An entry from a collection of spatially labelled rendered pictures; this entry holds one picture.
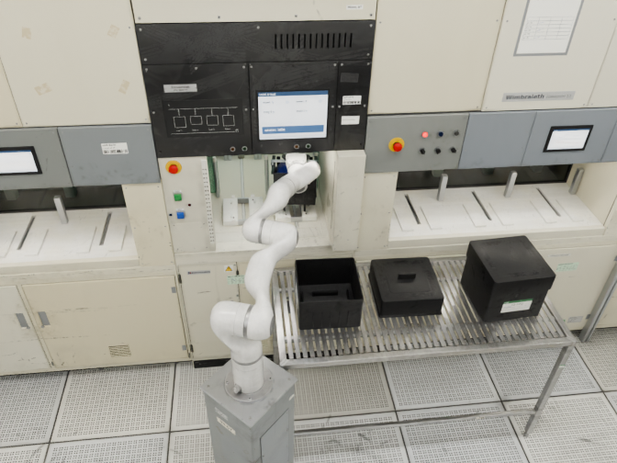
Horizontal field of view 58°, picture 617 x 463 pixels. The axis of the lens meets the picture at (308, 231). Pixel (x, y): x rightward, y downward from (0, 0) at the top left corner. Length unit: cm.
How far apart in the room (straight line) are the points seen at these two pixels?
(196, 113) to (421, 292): 125
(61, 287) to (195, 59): 135
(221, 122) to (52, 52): 66
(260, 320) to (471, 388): 172
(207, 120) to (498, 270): 138
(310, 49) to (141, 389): 206
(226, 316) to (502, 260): 126
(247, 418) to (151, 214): 100
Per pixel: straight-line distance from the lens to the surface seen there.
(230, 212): 287
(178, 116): 231
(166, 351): 322
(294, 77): 224
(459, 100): 247
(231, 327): 197
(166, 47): 220
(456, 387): 334
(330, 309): 238
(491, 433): 323
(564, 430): 338
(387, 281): 257
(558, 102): 266
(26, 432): 336
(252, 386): 222
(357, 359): 238
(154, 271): 280
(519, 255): 264
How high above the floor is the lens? 261
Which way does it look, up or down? 38 degrees down
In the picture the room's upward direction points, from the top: 2 degrees clockwise
